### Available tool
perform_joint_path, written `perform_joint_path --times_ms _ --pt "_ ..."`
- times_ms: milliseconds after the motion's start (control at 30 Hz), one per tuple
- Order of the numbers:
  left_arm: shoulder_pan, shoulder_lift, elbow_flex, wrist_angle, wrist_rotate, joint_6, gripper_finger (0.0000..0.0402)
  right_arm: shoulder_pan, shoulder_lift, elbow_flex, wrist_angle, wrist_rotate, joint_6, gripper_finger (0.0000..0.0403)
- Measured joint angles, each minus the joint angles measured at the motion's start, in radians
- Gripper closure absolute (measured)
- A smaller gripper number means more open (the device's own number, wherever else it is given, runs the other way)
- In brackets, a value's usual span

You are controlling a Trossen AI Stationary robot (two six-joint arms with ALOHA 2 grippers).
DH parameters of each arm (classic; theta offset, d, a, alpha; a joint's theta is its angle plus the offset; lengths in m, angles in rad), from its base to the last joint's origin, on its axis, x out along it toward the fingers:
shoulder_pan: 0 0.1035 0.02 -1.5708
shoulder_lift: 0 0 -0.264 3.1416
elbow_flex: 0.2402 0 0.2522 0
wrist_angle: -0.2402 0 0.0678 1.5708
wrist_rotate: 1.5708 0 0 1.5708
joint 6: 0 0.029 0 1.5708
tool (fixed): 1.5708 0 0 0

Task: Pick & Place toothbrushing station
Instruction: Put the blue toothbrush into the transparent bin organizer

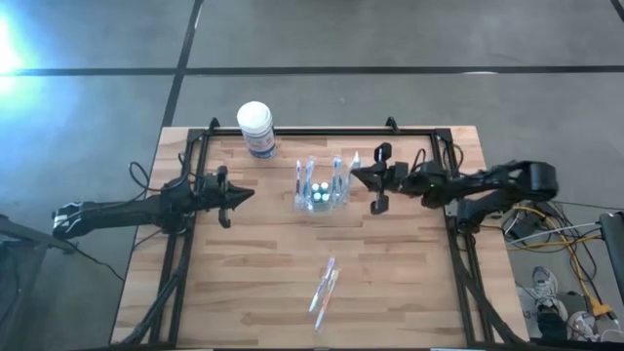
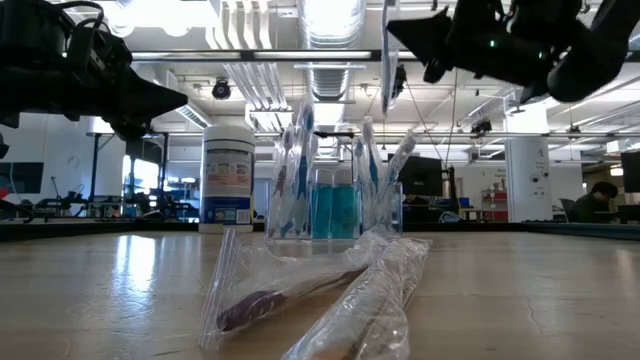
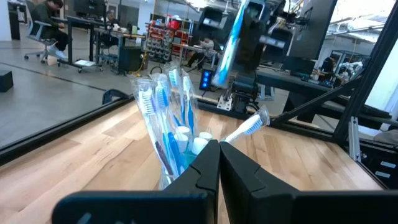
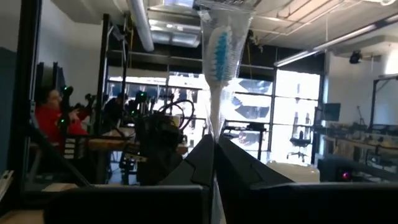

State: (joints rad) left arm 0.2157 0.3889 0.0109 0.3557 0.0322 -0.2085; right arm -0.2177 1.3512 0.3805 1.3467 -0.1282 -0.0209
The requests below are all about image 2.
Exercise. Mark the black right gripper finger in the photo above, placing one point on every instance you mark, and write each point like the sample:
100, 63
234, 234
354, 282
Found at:
430, 27
430, 52

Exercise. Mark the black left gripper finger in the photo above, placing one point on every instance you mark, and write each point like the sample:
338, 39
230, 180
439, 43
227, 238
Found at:
145, 114
145, 92

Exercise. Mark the purple toothbrush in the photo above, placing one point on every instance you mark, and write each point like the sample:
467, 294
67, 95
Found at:
281, 185
250, 307

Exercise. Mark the blue mouthwash bottle white cap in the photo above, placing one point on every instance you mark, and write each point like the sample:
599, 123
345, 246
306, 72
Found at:
321, 210
345, 210

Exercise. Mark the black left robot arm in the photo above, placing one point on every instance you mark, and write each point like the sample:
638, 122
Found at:
25, 30

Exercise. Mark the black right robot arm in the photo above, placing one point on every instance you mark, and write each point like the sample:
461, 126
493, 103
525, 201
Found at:
590, 55

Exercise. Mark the black ceiling spotlight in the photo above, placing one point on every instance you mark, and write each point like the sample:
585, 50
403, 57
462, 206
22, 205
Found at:
481, 127

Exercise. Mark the white wipes canister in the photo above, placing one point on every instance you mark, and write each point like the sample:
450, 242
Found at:
227, 175

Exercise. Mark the black overhead light beam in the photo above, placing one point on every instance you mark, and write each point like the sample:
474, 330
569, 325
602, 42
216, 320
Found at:
247, 55

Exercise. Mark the black computer monitor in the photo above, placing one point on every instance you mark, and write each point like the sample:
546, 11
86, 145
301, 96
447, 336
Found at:
631, 172
425, 175

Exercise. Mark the red machine part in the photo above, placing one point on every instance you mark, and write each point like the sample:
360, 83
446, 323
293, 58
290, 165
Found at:
4, 192

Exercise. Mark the white round column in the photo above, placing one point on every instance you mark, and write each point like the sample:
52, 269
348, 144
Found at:
527, 175

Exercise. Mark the clear acrylic organizer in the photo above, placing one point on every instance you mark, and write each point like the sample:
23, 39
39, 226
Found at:
397, 215

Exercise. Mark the red bin shelf rack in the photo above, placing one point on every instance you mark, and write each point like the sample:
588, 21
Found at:
495, 215

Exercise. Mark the person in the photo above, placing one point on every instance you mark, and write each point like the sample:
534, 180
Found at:
595, 205

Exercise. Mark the orange toothbrush in clear bag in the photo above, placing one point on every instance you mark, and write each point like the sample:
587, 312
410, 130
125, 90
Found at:
360, 310

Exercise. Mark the black round ceiling camera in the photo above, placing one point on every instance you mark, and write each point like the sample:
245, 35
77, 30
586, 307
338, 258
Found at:
221, 90

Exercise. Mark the silver ventilation duct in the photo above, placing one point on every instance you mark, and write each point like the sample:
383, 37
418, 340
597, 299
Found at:
330, 75

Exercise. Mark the dark wall screen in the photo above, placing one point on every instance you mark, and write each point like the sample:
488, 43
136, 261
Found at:
22, 177

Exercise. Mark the black table frame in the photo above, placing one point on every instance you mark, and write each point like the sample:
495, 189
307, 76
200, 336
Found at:
75, 227

